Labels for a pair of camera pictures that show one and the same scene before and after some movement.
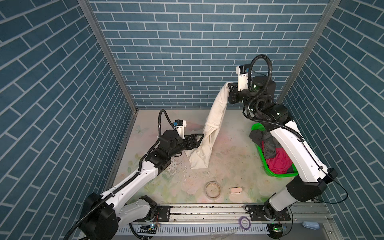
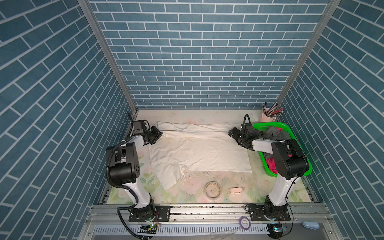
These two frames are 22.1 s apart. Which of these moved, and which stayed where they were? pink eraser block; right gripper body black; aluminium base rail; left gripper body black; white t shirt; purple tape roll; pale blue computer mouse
Moved: right gripper body black; white t shirt; left gripper body black
Stayed: pink eraser block; aluminium base rail; pale blue computer mouse; purple tape roll
